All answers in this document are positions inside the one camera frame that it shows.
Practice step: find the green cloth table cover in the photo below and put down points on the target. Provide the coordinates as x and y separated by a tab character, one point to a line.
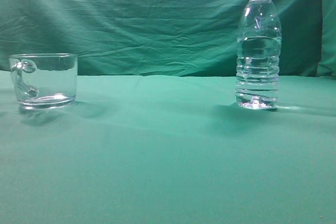
163	149

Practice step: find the green cloth backdrop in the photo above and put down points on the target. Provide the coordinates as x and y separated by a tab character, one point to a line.
169	37

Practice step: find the clear plastic water bottle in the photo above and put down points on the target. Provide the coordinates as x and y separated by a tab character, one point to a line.
258	51

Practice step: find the clear glass mug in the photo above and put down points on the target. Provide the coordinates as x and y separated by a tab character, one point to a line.
44	81

